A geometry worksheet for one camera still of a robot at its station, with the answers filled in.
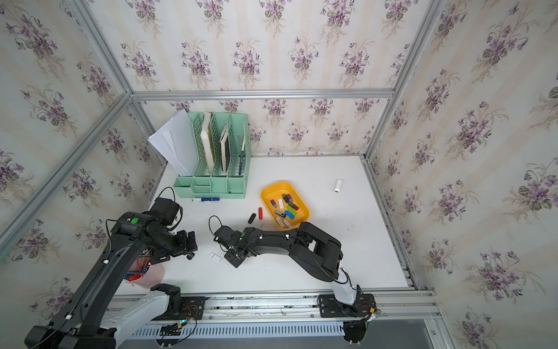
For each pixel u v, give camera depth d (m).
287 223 0.93
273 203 1.01
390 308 0.75
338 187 1.04
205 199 1.01
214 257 0.84
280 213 0.97
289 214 0.96
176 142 0.96
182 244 0.63
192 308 0.73
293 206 0.99
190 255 0.84
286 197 1.03
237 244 0.66
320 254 0.48
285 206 0.99
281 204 1.01
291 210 0.98
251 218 0.96
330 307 0.73
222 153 1.03
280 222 0.94
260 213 0.97
